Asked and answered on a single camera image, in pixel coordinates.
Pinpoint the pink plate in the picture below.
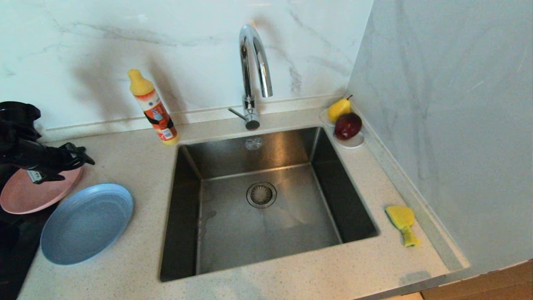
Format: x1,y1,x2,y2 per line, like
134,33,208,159
0,166,84,215

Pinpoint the blue plate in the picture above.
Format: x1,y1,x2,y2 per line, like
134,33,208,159
40,183,134,265

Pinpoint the orange dish soap bottle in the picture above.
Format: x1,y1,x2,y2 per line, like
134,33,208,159
128,69,180,145

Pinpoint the chrome gooseneck faucet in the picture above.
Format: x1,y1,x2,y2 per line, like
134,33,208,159
228,24,274,131

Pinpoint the yellow sponge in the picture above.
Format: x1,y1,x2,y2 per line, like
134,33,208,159
384,205,421,247

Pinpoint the metal sink drain strainer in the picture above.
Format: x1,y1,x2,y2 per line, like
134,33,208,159
247,182,277,209

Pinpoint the stainless steel sink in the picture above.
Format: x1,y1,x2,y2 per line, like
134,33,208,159
160,127,380,282

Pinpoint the black glass cooktop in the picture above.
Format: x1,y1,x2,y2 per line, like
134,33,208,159
0,204,59,300

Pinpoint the yellow pear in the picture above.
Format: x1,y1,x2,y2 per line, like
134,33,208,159
327,95,353,124

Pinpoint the dark red apple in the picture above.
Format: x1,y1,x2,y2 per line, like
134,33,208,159
334,112,362,140

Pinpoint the small white dish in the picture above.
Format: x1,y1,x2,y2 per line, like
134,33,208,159
320,109,365,150

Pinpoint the wooden cabinet panel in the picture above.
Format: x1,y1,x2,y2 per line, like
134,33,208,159
421,258,533,300

